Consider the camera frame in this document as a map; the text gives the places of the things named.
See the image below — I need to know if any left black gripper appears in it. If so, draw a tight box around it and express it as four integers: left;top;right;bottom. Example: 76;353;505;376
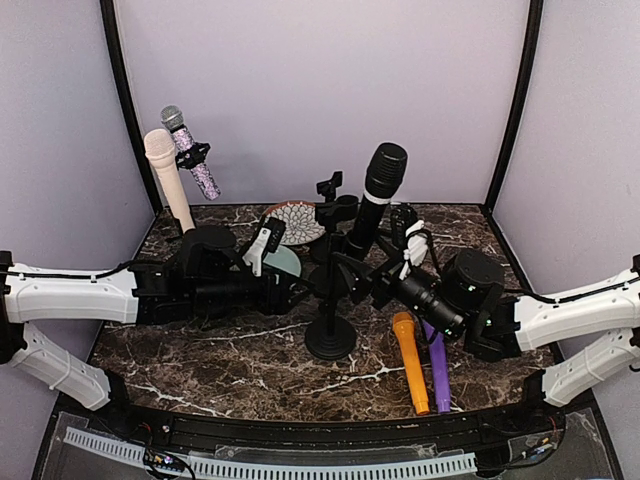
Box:
189;261;315;316

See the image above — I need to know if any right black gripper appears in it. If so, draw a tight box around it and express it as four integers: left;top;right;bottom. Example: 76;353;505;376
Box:
331;227;465;339

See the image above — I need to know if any orange microphone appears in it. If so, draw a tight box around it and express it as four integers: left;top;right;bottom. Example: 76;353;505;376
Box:
392;312;430;415

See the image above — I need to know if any black stand of purple microphone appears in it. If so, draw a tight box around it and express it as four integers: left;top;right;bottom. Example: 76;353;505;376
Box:
309;195;359;299

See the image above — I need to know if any black microphone white ring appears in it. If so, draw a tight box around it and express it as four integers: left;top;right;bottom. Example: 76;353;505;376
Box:
344;142;410;261

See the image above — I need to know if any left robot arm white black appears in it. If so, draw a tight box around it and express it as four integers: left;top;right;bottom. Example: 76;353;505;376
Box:
1;224;309;436

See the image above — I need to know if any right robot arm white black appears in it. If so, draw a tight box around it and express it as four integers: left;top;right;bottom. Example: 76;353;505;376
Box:
333;249;639;434

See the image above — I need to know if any empty black microphone stand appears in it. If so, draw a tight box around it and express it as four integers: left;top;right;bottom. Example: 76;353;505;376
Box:
309;171;349;265

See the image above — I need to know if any tripod stand of glitter microphone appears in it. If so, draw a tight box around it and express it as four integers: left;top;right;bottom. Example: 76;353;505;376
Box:
169;142;216;241

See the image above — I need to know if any cream pink microphone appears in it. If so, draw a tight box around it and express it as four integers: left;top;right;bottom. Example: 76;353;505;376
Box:
143;129;195;232

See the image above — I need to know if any glitter silver purple microphone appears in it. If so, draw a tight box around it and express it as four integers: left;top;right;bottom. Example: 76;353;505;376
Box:
160;105;221;201

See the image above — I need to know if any light green plate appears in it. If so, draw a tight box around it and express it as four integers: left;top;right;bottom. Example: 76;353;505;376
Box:
263;245;302;277

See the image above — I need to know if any floral patterned bowl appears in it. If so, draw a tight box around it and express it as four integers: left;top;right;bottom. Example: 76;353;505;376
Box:
264;200;325;246

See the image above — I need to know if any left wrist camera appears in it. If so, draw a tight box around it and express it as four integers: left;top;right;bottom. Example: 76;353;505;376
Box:
242;217;286;277

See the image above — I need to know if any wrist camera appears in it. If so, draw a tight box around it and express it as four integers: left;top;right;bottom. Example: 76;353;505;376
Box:
242;217;286;277
390;203;431;280

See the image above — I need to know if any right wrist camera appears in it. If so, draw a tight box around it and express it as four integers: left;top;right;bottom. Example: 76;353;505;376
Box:
390;203;431;280

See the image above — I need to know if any black front rail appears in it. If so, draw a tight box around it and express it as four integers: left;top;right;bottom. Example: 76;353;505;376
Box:
83;404;564;452

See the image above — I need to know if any white slotted cable duct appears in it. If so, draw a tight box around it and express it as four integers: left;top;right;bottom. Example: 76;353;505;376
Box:
63;427;477;479

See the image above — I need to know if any right black frame post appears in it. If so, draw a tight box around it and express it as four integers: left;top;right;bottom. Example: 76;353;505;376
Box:
483;0;544;218

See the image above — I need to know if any black frame post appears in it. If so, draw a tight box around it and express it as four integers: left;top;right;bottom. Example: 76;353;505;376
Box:
483;0;544;218
99;0;164;216

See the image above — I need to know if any left black frame post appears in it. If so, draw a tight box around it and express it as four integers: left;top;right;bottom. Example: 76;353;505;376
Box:
99;0;164;216

